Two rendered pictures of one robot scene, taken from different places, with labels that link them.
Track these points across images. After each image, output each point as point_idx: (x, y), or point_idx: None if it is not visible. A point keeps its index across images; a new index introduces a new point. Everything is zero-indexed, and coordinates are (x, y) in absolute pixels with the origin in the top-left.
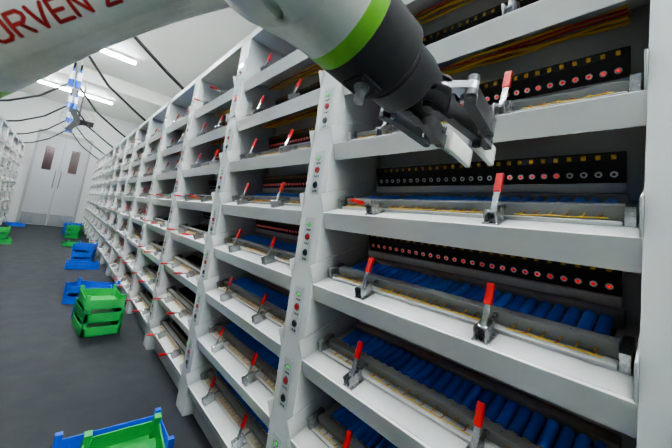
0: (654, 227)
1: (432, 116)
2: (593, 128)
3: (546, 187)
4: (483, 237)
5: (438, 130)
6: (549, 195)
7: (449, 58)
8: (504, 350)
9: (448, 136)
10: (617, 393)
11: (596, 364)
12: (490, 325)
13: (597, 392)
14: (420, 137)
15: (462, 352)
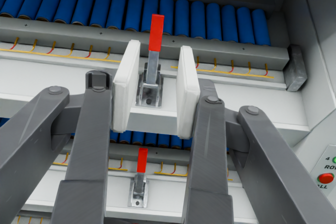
0: (325, 122)
1: (107, 170)
2: None
3: None
4: (139, 122)
5: (109, 142)
6: None
7: None
8: (161, 207)
9: (119, 102)
10: (246, 218)
11: (228, 186)
12: (145, 189)
13: (234, 222)
14: (50, 163)
15: (118, 215)
